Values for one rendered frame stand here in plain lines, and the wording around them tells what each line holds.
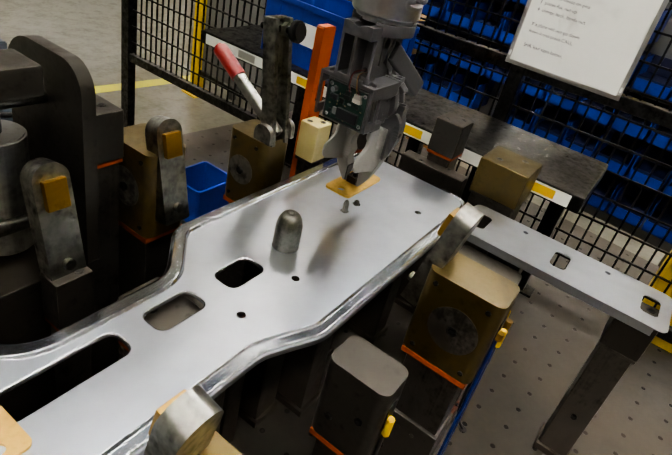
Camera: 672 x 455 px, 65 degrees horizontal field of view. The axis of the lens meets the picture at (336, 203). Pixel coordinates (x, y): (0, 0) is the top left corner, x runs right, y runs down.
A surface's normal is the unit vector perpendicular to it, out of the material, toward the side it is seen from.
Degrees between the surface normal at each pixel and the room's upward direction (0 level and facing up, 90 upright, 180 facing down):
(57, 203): 78
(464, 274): 0
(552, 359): 0
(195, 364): 0
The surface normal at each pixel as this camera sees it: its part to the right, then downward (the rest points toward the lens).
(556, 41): -0.57, 0.31
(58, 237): 0.82, 0.25
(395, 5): 0.12, 0.55
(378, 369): 0.21, -0.84
